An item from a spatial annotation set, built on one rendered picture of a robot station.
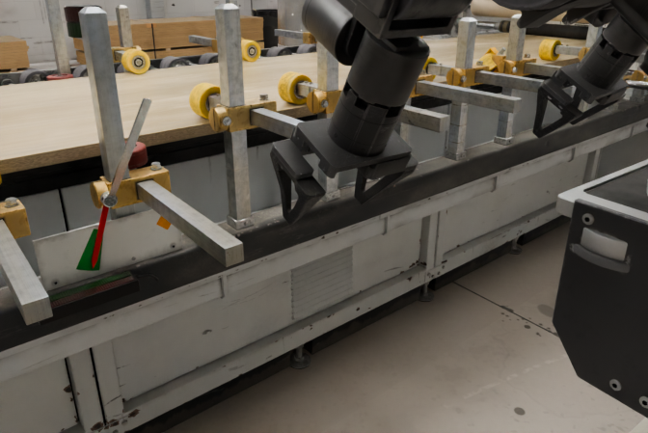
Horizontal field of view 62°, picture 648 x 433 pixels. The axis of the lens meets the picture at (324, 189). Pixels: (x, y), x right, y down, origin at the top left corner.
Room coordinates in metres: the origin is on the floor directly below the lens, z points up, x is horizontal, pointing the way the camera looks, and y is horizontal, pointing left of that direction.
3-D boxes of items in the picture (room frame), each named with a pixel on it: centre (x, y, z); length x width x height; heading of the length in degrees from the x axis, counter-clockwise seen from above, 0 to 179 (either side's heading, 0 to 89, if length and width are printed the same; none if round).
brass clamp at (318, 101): (1.26, -0.03, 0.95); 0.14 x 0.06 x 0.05; 129
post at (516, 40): (1.71, -0.59, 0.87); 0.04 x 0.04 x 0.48; 39
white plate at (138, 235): (0.89, 0.39, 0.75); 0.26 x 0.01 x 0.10; 129
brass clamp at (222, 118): (1.10, 0.17, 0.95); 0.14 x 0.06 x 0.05; 129
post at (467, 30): (1.56, -0.40, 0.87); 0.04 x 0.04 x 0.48; 39
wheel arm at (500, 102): (1.38, -0.27, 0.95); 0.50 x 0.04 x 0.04; 39
